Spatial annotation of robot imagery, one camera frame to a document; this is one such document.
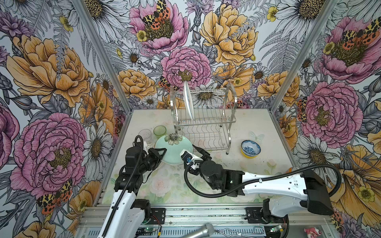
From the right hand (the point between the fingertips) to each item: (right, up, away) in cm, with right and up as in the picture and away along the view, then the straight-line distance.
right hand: (190, 154), depth 70 cm
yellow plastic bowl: (+33, -5, +20) cm, 39 cm away
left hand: (-12, -1, +6) cm, 14 cm away
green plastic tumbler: (-22, +9, +30) cm, 38 cm away
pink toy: (+54, -35, -2) cm, 64 cm away
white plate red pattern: (-2, +27, +14) cm, 31 cm away
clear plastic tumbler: (-31, +7, +32) cm, 46 cm away
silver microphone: (+7, -34, -2) cm, 34 cm away
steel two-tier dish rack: (+15, +20, +33) cm, 41 cm away
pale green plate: (-9, +3, +10) cm, 14 cm away
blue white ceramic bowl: (+37, -1, +27) cm, 45 cm away
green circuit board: (-22, -37, +2) cm, 43 cm away
